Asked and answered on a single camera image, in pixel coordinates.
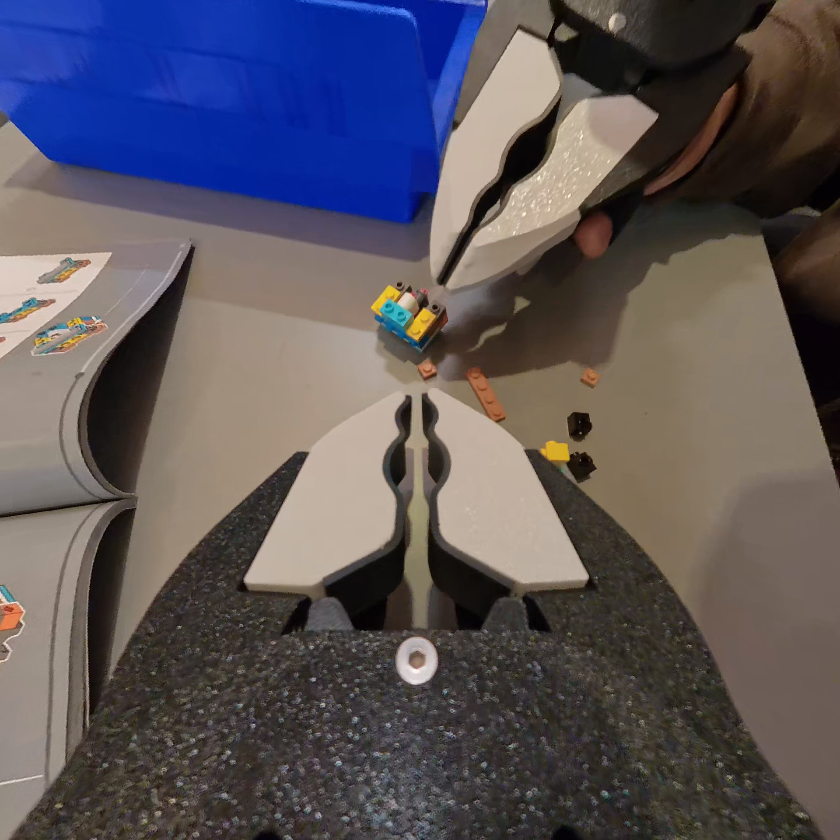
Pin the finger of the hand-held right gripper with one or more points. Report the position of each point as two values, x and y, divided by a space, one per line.
577 164
492 131

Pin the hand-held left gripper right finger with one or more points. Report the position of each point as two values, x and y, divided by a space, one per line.
502 512

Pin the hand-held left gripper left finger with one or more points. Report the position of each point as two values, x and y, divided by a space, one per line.
328 512

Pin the long orange toy plate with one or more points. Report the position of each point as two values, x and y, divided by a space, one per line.
487 394

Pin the small orange square plate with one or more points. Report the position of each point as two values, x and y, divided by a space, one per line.
590 378
428 369

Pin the multicoloured toy brick assembly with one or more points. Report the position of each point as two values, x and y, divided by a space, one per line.
410 318

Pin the blue plastic bin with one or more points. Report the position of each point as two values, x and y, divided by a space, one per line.
229 98

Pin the person's right forearm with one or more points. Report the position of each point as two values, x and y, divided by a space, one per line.
787 118

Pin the grey desk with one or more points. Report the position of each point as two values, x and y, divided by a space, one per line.
656 328

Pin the person's right hand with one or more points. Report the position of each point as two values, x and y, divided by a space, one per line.
702 141

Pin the yellow toy brick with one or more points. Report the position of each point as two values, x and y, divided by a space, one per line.
554 451

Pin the black toy brick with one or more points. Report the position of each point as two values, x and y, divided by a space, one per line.
580 426
582 466

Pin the grey instruction booklet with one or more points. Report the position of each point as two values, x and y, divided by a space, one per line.
52 407

